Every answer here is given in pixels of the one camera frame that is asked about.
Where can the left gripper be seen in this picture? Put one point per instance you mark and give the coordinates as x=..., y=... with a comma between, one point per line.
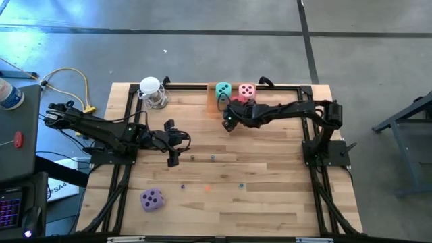
x=160, y=140

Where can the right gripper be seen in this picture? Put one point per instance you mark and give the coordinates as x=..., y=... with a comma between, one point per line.
x=243, y=114

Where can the large red foam die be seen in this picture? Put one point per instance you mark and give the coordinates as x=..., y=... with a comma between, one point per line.
x=239, y=99

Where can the large teal foam die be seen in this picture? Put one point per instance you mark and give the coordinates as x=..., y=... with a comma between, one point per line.
x=223, y=89

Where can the large pink foam die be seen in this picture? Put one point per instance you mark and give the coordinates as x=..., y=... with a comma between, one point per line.
x=247, y=91

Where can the large purple foam die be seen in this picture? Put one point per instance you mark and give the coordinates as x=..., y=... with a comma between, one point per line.
x=152, y=200

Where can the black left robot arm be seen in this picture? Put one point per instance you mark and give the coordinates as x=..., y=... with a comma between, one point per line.
x=101, y=130

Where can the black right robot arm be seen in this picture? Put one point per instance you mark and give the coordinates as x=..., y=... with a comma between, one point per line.
x=293, y=108

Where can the orange translucent plastic bin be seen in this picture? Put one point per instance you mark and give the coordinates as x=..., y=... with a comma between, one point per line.
x=212, y=111

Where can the white mushroom-shaped lamp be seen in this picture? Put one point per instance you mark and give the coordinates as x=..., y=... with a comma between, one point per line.
x=149, y=85

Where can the black diagonal beam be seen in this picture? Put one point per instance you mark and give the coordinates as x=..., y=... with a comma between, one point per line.
x=60, y=172

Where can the white printed box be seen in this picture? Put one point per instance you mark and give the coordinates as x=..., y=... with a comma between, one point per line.
x=67, y=194

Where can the black keyboard tray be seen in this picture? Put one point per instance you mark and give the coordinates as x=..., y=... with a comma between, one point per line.
x=33, y=189

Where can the dark grey side table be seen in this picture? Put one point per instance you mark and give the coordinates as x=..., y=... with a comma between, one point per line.
x=27, y=111

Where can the red button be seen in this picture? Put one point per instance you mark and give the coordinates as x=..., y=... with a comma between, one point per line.
x=18, y=140

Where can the black computer mouse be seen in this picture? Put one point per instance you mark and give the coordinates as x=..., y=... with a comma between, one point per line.
x=32, y=219

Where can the clear water bottle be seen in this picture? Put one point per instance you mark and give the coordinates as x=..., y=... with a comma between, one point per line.
x=11, y=98

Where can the black floor bar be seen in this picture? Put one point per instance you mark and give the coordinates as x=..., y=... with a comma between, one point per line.
x=20, y=74

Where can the dark metal cart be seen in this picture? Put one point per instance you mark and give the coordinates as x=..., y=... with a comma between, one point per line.
x=403, y=113

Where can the backlit keyboard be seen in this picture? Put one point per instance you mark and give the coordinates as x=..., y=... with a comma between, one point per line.
x=9, y=212

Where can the black aluminium rig frame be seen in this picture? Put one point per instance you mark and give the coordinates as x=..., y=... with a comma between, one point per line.
x=189, y=87

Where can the silver bracket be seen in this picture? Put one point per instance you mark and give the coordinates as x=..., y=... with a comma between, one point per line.
x=125, y=239
x=314, y=240

